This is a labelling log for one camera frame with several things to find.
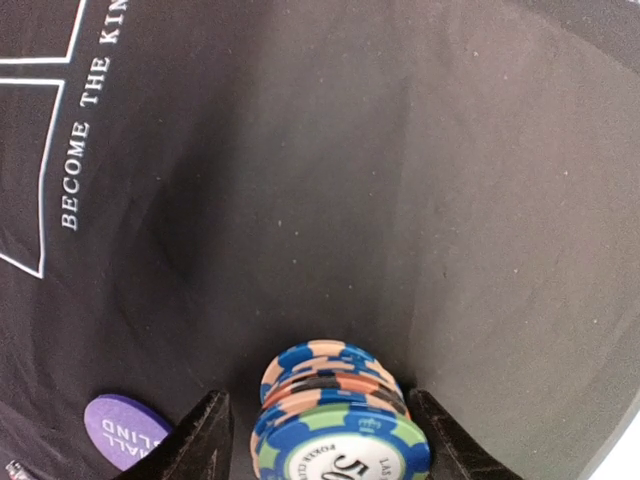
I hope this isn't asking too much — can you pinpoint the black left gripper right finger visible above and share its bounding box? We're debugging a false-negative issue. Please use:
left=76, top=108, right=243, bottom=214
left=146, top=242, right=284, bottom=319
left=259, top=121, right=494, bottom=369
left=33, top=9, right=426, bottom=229
left=408, top=388, right=522, bottom=480

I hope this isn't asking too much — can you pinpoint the triangular all in token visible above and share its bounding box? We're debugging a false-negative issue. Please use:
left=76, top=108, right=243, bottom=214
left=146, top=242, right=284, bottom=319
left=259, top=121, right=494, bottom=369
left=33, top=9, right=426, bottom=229
left=5, top=460, right=32, bottom=480

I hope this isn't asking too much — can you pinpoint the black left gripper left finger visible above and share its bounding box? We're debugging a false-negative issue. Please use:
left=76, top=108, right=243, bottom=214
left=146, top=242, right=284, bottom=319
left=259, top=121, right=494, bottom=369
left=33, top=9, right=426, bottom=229
left=117, top=390, right=234, bottom=480

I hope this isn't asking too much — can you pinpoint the stack of poker chips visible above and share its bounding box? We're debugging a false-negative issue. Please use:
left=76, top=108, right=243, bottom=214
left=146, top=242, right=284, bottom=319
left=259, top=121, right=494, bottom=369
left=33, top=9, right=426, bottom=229
left=250, top=339, right=431, bottom=480

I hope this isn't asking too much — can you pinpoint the black poker mat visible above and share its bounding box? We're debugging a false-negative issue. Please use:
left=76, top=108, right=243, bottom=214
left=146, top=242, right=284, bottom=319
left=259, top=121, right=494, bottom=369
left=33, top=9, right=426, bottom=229
left=1, top=1, right=639, bottom=479

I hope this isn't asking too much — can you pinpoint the purple small blind button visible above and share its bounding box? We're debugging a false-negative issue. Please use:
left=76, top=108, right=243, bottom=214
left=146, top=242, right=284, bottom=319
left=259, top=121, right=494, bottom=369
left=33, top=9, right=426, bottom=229
left=84, top=394, right=173, bottom=471

